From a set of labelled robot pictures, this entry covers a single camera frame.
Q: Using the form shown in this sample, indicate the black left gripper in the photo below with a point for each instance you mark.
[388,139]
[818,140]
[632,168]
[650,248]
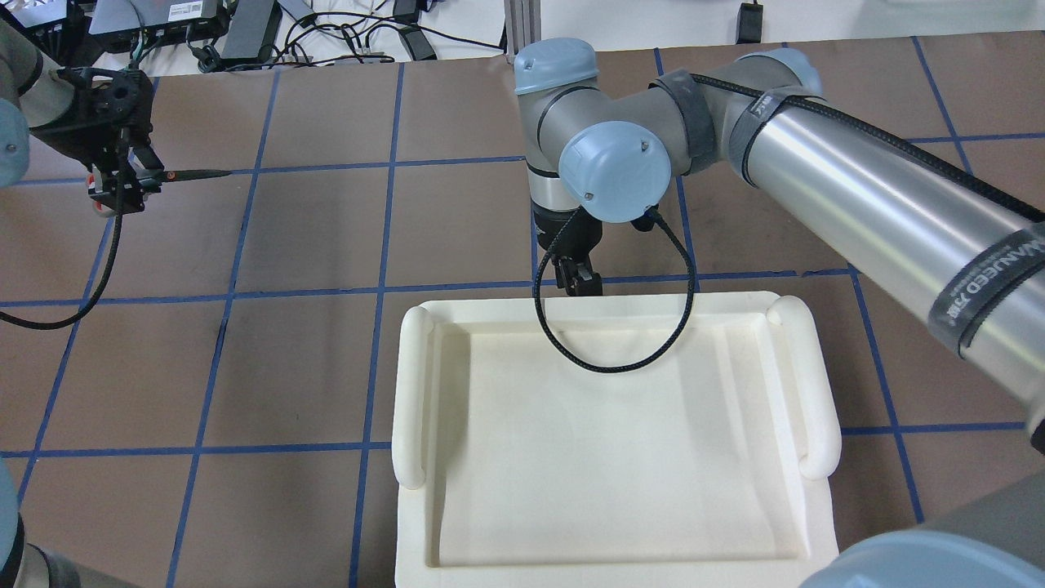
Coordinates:
[80,135]

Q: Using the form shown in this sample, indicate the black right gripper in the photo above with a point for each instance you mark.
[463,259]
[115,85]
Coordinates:
[563,231]

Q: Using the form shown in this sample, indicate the orange handled scissors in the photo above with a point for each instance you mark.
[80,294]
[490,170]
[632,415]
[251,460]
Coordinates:
[188,174]

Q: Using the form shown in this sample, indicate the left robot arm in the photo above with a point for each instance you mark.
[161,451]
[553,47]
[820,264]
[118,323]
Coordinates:
[32,98]

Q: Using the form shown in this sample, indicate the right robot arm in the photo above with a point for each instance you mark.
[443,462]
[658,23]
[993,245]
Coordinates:
[964,257]

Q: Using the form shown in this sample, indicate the white plastic tray box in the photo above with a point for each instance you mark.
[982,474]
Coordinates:
[708,468]

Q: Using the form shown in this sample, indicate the aluminium frame post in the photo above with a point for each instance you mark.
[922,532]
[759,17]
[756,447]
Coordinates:
[521,26]

